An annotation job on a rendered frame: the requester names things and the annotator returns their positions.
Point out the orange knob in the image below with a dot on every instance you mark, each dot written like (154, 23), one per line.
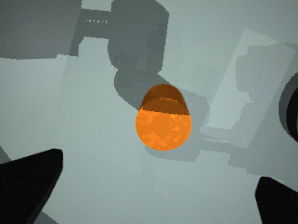
(163, 121)

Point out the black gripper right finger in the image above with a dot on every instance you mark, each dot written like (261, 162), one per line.
(276, 203)

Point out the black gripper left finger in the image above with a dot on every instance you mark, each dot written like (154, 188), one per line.
(26, 184)

